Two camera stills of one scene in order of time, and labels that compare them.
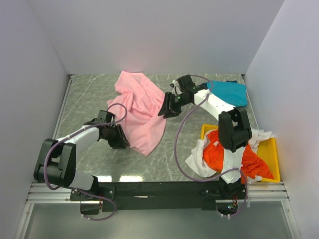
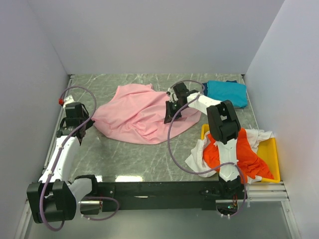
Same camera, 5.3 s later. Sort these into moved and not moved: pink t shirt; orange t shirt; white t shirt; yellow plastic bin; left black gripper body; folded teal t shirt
Moved: left black gripper body; pink t shirt
Not moved: white t shirt; folded teal t shirt; orange t shirt; yellow plastic bin
